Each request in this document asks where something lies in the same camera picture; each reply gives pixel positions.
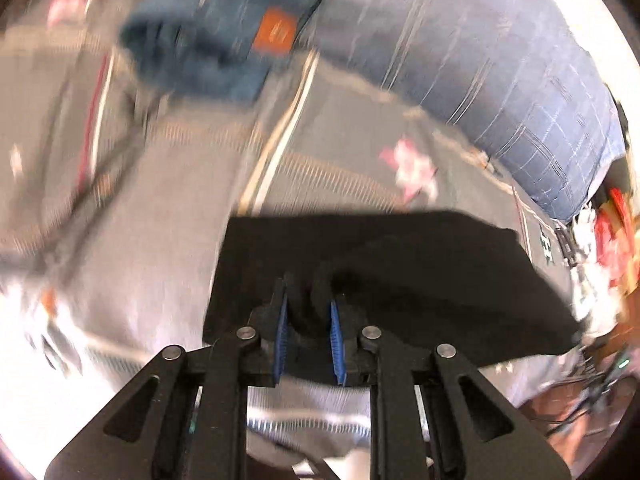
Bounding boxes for black pants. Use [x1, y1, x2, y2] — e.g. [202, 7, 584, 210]
[203, 210, 580, 366]

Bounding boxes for clear plastic bags pile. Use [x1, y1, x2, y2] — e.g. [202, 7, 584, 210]
[570, 204, 622, 338]

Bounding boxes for grey patterned bed sheet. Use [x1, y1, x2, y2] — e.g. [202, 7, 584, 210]
[1, 25, 572, 477]

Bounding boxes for red and yellow boxes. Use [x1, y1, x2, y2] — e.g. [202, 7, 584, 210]
[594, 188, 639, 296]

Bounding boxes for blue plaid pillow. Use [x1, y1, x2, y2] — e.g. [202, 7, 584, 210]
[307, 0, 625, 221]

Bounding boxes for blue denim jeans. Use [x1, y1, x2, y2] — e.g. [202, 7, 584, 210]
[119, 0, 322, 103]

